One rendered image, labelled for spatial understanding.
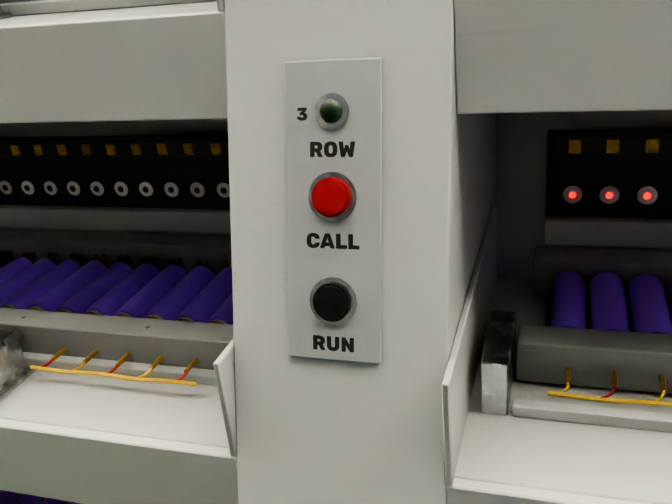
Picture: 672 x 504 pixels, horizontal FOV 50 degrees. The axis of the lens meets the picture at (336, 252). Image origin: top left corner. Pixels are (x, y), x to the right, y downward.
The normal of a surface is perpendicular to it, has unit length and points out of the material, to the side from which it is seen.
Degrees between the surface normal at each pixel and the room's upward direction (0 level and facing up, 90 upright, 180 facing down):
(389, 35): 90
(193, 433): 17
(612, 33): 107
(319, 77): 90
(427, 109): 90
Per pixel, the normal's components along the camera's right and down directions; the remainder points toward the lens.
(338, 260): -0.30, 0.14
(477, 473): -0.09, -0.91
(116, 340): -0.29, 0.42
